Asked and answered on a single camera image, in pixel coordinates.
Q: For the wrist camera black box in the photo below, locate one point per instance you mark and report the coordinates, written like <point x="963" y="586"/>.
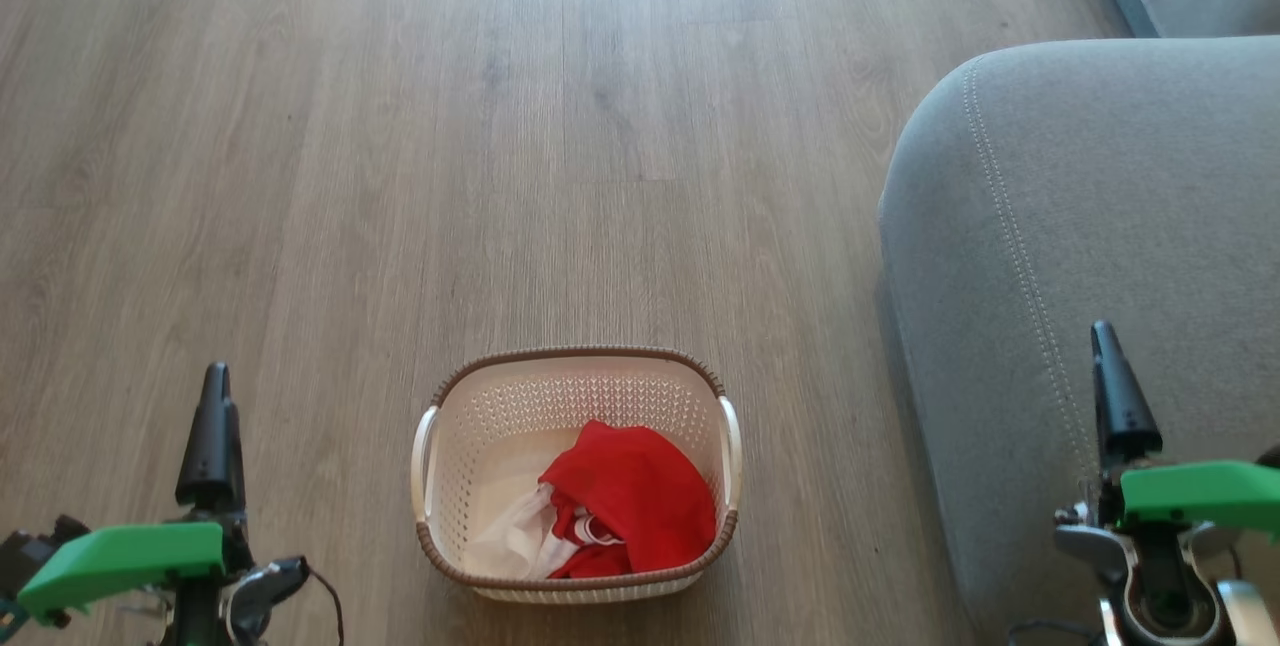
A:
<point x="25" y="551"/>
<point x="1270" y="456"/>

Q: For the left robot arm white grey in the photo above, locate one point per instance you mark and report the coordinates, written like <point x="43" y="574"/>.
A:
<point x="265" y="586"/>

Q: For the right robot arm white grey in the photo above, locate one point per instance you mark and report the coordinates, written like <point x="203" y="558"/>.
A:
<point x="1090" y="541"/>

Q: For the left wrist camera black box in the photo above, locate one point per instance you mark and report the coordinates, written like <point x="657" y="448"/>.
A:
<point x="25" y="551"/>

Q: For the grey fabric sofa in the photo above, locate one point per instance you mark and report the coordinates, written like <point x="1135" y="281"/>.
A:
<point x="1100" y="206"/>

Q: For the cream plastic laundry basket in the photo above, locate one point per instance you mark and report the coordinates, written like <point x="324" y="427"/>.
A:
<point x="520" y="406"/>

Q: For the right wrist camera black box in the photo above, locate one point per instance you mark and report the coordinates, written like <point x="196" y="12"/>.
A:
<point x="1270" y="456"/>

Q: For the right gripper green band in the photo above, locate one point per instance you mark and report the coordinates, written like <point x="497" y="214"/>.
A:
<point x="1190" y="491"/>

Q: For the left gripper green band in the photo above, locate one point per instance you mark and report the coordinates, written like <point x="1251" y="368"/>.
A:
<point x="120" y="556"/>

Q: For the white and red garment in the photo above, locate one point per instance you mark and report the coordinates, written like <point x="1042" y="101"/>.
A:
<point x="510" y="536"/>

